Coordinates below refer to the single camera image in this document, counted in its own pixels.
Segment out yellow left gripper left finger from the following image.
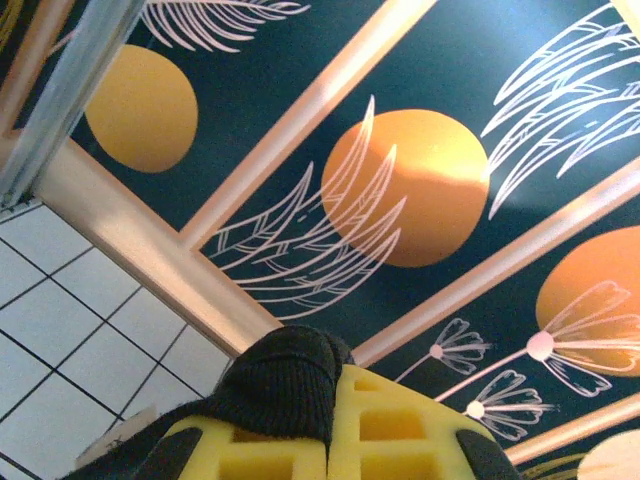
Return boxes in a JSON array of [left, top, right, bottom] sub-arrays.
[[127, 413, 332, 480]]

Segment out beige garment label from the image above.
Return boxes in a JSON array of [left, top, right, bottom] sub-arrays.
[[77, 403, 157, 465]]

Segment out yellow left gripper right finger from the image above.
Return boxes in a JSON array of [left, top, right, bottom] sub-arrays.
[[327, 363, 522, 480]]

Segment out black t-shirt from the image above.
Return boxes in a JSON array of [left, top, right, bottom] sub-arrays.
[[59, 324, 357, 480]]

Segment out aluminium frame post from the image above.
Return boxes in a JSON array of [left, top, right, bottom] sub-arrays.
[[0, 0, 147, 207]]

